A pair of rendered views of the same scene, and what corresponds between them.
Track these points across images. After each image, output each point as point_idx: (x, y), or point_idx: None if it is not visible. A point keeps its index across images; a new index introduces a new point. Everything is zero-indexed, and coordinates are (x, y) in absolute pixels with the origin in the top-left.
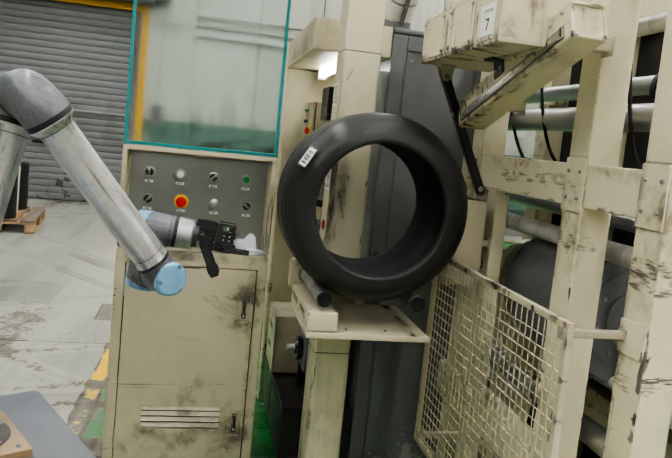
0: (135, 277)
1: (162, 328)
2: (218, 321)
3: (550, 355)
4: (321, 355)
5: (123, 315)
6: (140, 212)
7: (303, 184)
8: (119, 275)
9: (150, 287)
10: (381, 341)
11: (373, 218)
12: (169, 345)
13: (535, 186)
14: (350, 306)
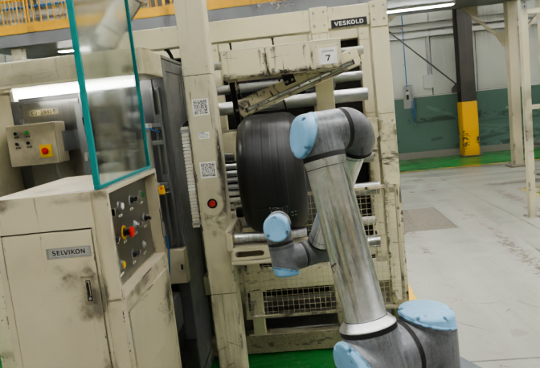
0: (300, 264)
1: (152, 355)
2: (165, 322)
3: None
4: (237, 292)
5: (138, 365)
6: (281, 216)
7: (302, 163)
8: (128, 328)
9: (321, 260)
10: (193, 281)
11: (177, 197)
12: (156, 367)
13: None
14: None
